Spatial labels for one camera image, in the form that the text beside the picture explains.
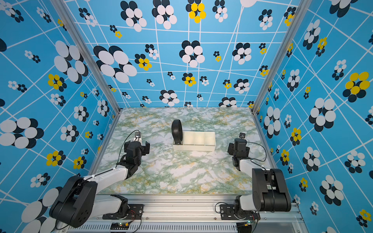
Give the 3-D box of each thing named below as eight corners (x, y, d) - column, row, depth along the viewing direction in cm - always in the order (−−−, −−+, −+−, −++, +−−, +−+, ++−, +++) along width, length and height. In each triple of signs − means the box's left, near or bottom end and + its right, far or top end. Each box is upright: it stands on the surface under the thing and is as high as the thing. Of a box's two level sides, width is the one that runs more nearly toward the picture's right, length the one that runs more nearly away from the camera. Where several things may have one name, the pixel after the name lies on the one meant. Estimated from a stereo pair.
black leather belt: (173, 150, 99) (170, 134, 84) (174, 134, 107) (172, 117, 92) (182, 150, 99) (180, 134, 84) (182, 134, 107) (181, 117, 92)
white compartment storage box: (173, 152, 98) (172, 147, 93) (174, 136, 106) (173, 131, 101) (216, 151, 98) (217, 147, 93) (214, 136, 106) (215, 131, 101)
